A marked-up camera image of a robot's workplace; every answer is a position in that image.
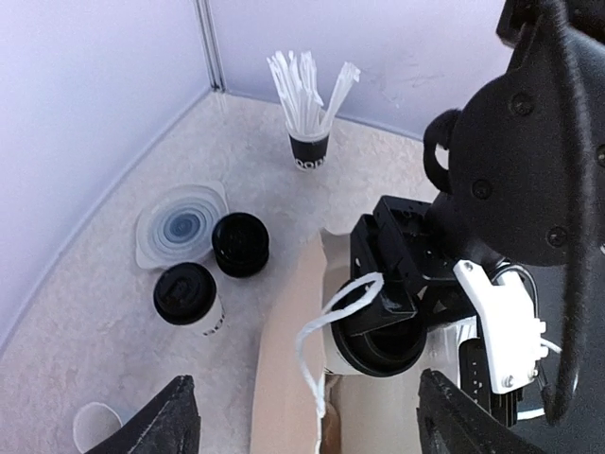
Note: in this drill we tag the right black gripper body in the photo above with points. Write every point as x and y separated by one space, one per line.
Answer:
521 160

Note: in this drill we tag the black cup of straws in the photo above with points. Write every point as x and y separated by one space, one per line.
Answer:
308 118

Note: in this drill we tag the black lid stack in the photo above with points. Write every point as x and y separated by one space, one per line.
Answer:
240 243

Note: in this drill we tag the brown paper bag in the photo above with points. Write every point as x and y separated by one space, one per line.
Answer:
292 409

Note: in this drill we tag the white paper coffee cup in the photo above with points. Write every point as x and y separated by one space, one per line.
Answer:
209 312

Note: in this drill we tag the right aluminium frame post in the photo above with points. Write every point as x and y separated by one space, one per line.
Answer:
210 45

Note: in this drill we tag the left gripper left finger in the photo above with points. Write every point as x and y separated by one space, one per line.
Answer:
168 423

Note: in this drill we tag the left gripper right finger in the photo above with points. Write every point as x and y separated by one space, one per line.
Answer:
449 421

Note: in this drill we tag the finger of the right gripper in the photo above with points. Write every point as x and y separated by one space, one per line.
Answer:
392 311
404 245

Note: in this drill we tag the white paper cup stack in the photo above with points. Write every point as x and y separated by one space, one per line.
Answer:
93 423

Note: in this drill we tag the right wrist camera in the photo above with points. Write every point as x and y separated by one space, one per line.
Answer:
506 306

